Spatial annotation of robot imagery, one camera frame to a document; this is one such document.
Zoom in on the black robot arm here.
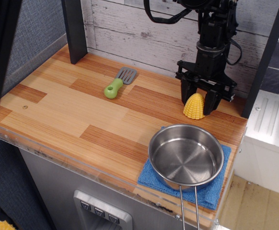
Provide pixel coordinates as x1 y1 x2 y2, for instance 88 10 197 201
176 0 240 115

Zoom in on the black left frame post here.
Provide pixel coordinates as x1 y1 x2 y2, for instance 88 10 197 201
61 0 87 64

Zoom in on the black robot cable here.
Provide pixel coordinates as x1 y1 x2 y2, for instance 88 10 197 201
143 0 193 25

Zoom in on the black right frame post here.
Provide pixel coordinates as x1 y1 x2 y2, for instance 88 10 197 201
241 9 279 118

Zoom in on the blue cloth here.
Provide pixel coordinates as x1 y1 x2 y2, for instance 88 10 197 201
137 126 233 211

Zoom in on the yellow toy at bottom left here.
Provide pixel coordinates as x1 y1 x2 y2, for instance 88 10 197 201
0 221 16 230

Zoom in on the black frame post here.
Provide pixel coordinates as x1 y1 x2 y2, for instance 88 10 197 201
61 0 87 64
241 9 279 118

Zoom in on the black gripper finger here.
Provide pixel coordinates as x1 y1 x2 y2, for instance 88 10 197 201
203 90 222 115
181 78 198 105

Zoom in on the white ridged side cabinet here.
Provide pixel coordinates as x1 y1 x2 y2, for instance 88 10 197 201
234 91 279 193

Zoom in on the green handled grey spatula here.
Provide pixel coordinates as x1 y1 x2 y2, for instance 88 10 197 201
104 67 137 99

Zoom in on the stainless steel pot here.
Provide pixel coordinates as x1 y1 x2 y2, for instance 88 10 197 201
148 123 225 230

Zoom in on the yellow corn cone toy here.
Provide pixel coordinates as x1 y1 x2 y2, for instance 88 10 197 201
183 93 205 120

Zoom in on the silver button control panel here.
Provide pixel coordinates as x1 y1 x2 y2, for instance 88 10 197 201
73 190 133 230

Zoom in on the clear acrylic table edge guard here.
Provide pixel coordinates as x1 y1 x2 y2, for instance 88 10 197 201
0 129 220 230

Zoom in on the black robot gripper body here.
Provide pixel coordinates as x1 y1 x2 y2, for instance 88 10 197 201
176 42 237 102

